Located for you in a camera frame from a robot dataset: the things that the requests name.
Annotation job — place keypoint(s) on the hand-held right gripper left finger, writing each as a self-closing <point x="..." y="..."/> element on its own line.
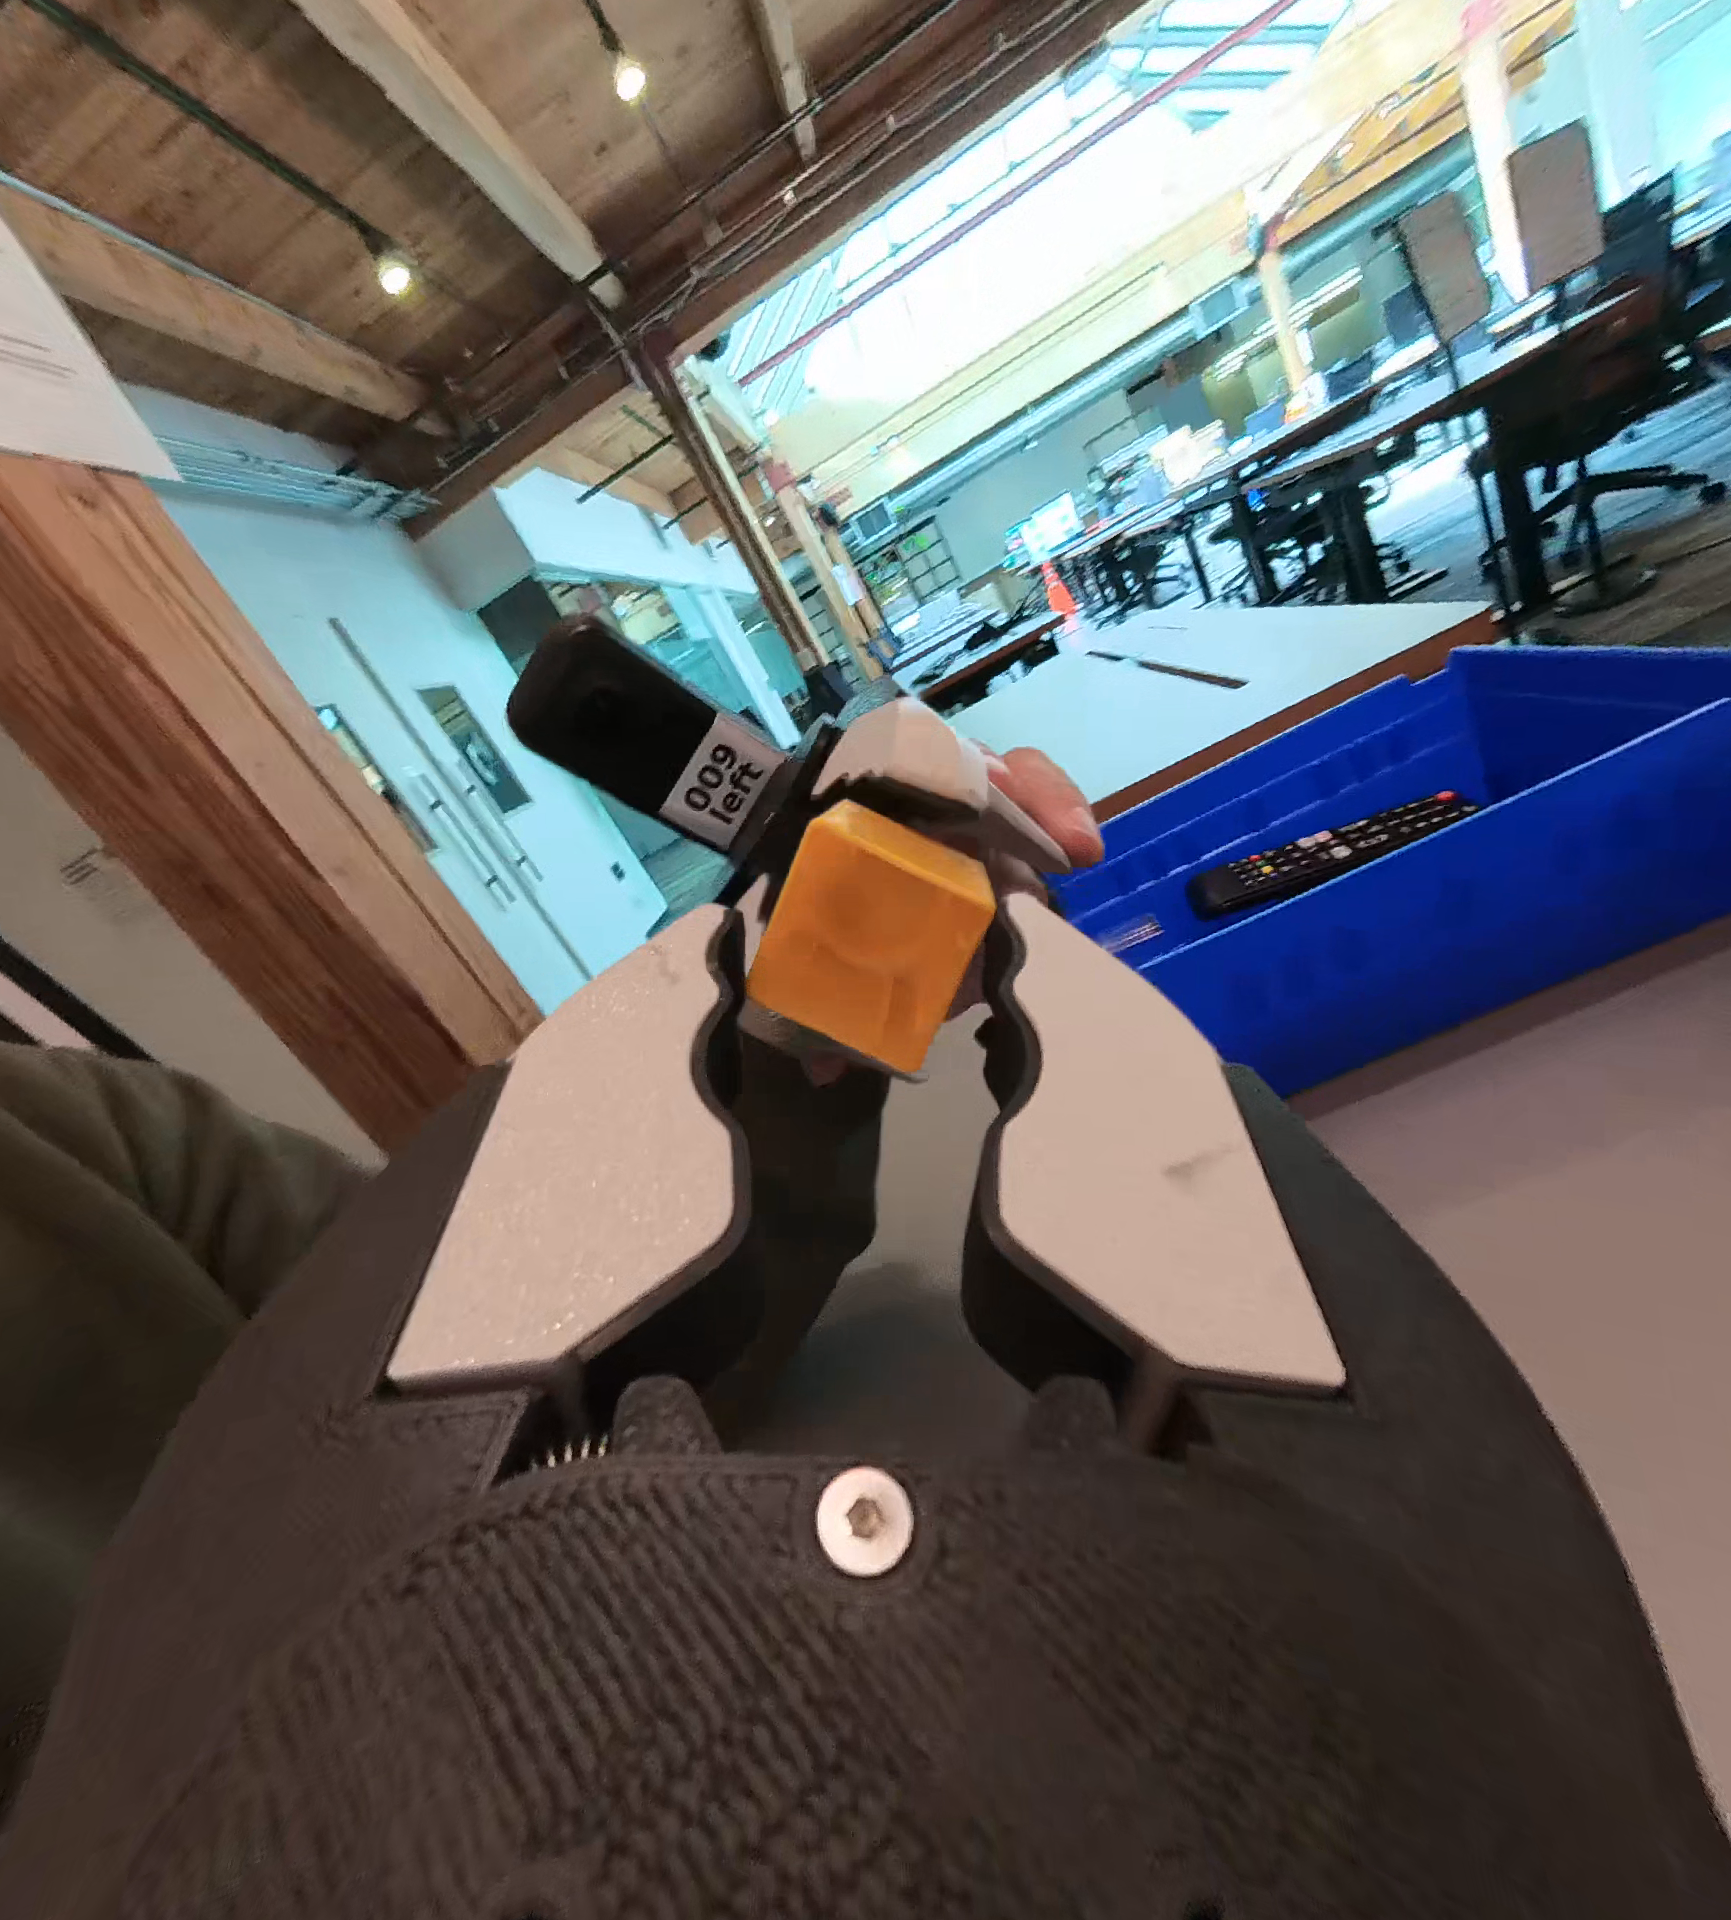
<point x="581" y="1186"/>

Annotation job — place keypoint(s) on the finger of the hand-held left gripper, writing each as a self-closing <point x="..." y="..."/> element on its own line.
<point x="911" y="752"/>
<point x="774" y="1033"/>

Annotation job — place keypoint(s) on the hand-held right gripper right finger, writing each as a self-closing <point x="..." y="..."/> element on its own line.
<point x="1150" y="1186"/>

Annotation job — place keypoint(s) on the yellow cube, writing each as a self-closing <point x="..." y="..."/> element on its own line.
<point x="865" y="946"/>

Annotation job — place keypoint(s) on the blue plastic bin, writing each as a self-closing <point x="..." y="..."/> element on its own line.
<point x="1407" y="990"/>

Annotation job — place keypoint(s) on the person's left forearm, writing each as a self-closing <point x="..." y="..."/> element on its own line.
<point x="88" y="1275"/>

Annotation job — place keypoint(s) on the person's left hand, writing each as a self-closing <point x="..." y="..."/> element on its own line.
<point x="1060" y="805"/>

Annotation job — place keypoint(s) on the orange traffic cone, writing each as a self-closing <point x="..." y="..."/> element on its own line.
<point x="1057" y="592"/>

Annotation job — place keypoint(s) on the long grey desk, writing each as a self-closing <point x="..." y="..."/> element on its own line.
<point x="1256" y="674"/>

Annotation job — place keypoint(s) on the black remote control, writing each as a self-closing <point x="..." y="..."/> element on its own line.
<point x="1331" y="856"/>

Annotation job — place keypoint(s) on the wooden pillar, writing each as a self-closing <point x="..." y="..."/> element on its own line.
<point x="205" y="781"/>

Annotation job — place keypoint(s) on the grey hanging panel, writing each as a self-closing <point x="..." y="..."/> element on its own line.
<point x="1444" y="273"/>
<point x="1557" y="211"/>

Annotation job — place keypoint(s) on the wooden desk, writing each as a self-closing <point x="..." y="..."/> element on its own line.
<point x="1528" y="374"/>

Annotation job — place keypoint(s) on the black office chair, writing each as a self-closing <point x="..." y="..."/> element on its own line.
<point x="1644" y="254"/>

